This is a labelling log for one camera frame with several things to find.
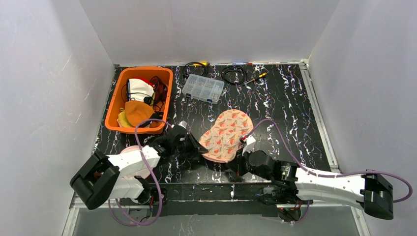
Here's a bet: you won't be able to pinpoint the floral pink fabric pouch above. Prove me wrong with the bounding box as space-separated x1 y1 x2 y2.
199 109 254 163

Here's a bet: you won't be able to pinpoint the white mesh laundry bag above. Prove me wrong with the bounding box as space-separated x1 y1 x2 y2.
120 145 150 179

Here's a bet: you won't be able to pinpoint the orange bra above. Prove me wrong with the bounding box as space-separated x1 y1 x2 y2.
125 100 163 128

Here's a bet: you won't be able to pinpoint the white bra black straps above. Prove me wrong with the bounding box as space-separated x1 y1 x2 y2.
125 77 155 103

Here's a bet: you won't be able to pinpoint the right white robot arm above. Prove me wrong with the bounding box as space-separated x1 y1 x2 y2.
227 150 393 220

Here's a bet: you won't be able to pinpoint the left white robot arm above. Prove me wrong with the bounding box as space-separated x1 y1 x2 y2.
70 125 208 209

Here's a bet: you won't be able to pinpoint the dark maroon bra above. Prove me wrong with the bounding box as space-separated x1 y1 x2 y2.
150 76 168 112

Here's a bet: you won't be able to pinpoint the yellow bra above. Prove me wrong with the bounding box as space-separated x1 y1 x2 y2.
117 110 132 128

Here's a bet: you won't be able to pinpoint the clear plastic screw box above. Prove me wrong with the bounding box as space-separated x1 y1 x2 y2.
182 74 225 104

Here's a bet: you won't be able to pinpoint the orange plastic bin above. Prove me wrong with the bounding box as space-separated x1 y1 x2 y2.
105 66 174 134

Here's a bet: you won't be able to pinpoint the red garment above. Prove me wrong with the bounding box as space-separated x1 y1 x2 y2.
141 78 155 87

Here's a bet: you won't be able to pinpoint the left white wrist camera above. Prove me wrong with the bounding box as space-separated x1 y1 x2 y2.
175 120 187 130

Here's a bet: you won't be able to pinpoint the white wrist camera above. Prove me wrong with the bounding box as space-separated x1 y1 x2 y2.
175 120 187 130
240 135 256 154

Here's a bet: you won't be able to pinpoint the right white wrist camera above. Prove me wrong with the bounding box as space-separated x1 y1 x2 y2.
240 135 256 154

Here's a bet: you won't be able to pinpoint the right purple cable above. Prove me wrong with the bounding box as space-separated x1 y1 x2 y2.
241 118 413 204

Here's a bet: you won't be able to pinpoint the purple cable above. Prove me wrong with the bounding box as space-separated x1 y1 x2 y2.
108 118 177 227
241 118 413 204

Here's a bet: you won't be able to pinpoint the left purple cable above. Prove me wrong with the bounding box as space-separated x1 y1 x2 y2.
108 118 177 227

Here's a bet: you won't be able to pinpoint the aluminium right rail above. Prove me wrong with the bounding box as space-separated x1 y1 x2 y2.
299 59 370 236

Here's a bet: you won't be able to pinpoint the black coiled cable left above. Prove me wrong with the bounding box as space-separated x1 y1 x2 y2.
182 61 209 79

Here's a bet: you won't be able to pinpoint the black coiled cable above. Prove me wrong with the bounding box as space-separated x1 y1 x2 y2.
221 65 248 86
182 61 209 79

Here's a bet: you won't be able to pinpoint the black coiled cable right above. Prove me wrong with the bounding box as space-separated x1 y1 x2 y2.
221 65 248 86

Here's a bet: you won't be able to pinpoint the yellow handled screwdriver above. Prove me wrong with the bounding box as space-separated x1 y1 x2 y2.
244 72 267 86

